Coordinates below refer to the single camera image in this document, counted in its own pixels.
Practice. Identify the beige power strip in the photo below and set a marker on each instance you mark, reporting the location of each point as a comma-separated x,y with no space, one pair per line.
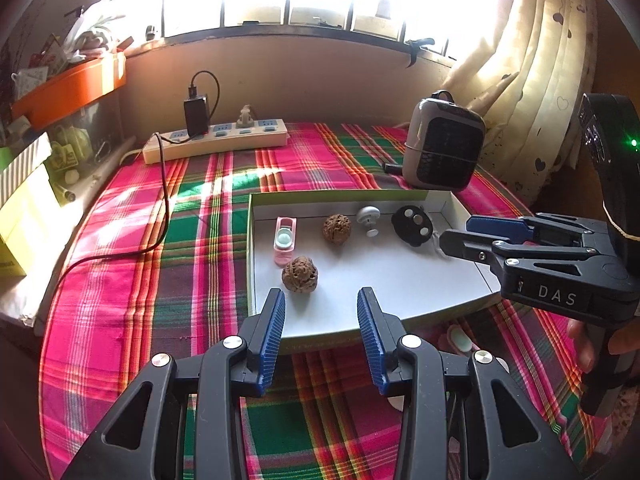
225,140

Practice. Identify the grey black fan heater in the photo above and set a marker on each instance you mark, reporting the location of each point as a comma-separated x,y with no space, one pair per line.
442,145

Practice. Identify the green white cardboard box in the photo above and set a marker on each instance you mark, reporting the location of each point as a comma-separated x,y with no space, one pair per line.
400,285

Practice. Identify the black disc with three holes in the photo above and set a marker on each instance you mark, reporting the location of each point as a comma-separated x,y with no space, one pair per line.
410,225

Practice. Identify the beige plug adapter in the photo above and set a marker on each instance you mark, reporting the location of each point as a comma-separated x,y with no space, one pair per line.
245,117

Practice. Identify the silver mushroom-shaped knob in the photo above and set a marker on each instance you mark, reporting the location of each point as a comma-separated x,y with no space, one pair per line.
367,216

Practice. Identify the person's right hand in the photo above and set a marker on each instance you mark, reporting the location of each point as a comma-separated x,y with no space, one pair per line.
581,347

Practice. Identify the brown wrinkled walnut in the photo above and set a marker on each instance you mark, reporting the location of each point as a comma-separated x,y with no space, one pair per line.
337,228
300,272

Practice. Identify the pink green plaid tablecloth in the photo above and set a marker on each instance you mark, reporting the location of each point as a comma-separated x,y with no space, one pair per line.
150,285

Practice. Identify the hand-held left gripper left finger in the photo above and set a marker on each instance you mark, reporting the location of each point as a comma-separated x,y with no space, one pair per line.
267,345

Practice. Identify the green flat box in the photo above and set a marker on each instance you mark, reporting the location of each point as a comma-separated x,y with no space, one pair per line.
6,157

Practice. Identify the white striped box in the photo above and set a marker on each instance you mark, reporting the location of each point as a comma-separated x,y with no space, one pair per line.
25,170

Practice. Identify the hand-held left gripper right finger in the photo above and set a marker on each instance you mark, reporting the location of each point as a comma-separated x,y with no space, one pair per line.
372,345

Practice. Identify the orange tray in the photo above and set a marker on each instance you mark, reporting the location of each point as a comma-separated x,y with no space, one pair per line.
70,90

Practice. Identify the pink toy toilet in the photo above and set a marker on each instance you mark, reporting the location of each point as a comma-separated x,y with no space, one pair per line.
284,252
460,340

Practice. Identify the yellow-green box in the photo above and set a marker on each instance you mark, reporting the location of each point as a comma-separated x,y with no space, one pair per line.
25,230

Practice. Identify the white side shelf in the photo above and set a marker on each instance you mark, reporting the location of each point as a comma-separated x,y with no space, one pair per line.
20,305

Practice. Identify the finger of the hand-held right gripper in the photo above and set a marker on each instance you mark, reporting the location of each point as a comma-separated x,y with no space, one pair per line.
495,227
465,245

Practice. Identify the pale green patterned bag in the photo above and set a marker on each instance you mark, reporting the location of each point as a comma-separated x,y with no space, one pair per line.
65,147

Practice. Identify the crumpled white plastic bag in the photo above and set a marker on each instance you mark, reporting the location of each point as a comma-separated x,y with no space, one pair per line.
95,35

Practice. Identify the black charger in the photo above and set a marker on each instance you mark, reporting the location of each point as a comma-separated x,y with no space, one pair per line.
196,115

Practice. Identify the cream heart-print curtain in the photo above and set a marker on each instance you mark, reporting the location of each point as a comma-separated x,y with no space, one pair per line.
540,60

